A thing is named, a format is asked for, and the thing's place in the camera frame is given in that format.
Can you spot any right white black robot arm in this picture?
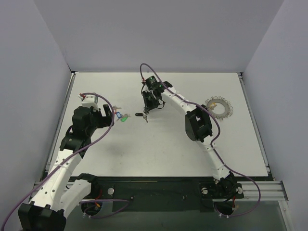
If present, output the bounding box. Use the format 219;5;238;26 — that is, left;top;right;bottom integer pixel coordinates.
141;76;244;200

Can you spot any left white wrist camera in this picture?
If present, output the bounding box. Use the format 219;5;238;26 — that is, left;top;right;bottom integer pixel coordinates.
78;94;99;111

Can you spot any green key tag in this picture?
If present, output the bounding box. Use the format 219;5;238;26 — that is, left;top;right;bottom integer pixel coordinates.
120;114;130;122

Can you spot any blue key tag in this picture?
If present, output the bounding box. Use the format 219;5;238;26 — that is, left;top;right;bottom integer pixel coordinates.
116;112;123;121

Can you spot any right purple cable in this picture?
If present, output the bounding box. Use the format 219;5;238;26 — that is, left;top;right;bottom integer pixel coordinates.
140;63;262;218

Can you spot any white disc wire keyring holder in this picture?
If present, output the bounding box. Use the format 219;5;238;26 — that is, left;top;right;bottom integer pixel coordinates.
205;96;233;121

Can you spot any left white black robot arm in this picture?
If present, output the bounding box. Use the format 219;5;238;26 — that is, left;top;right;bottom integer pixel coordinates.
18;103;114;231

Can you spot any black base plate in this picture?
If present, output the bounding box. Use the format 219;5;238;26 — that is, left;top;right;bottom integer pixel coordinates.
70;173;244;215

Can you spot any red tag key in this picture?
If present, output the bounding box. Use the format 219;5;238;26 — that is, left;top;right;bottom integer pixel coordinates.
113;105;121;114

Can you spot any black tag silver key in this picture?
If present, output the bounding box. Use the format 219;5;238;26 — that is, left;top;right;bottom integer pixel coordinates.
135;113;148;123

